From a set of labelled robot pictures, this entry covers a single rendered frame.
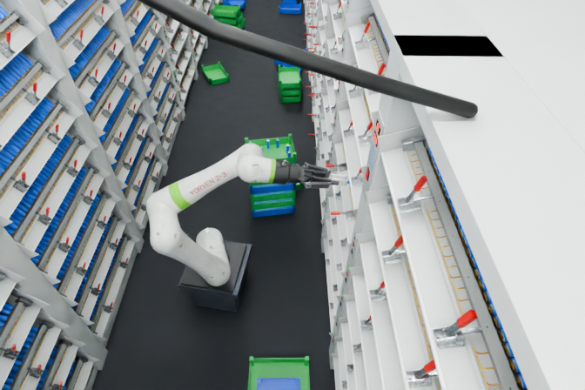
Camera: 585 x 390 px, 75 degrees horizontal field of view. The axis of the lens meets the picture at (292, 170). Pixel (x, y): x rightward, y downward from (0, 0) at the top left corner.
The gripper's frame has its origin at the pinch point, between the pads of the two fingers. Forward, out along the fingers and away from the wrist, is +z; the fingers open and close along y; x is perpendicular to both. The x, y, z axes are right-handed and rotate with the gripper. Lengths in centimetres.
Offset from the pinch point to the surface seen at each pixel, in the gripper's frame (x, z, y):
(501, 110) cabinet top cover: -73, -3, -56
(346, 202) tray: 7.9, 5.6, -4.3
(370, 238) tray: -12.9, 0.8, -37.3
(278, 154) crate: 57, -11, 76
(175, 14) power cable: -78, -54, -57
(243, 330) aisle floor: 109, -22, -14
